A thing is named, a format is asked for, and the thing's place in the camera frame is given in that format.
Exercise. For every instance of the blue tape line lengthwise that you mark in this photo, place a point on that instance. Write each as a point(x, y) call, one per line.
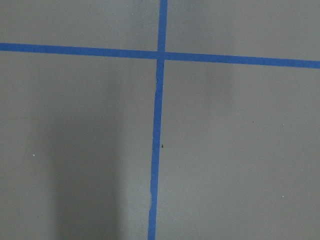
point(157, 119)

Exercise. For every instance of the blue tape line crosswise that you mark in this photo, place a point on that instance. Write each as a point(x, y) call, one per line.
point(154, 55)

